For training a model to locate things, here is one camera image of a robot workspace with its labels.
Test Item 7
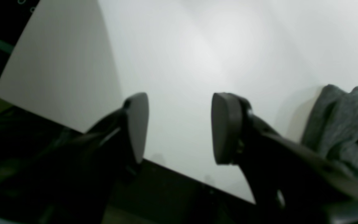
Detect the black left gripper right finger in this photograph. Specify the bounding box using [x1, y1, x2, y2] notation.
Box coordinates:
[211, 92, 358, 224]

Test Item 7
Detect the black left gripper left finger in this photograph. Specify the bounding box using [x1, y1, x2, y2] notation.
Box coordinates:
[0, 92, 149, 224]

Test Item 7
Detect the grey t-shirt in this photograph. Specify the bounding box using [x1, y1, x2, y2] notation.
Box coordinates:
[301, 85, 358, 179]

